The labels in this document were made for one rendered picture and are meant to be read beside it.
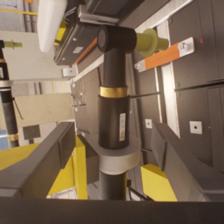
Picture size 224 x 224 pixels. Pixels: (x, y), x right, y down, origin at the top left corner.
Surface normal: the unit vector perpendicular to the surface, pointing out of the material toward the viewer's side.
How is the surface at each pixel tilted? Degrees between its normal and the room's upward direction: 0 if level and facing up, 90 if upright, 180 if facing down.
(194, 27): 0
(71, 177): 90
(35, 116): 90
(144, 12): 0
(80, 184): 90
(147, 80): 0
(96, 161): 90
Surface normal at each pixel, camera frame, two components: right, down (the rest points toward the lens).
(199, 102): -0.88, 0.13
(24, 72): 0.47, -0.01
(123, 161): 0.30, 0.28
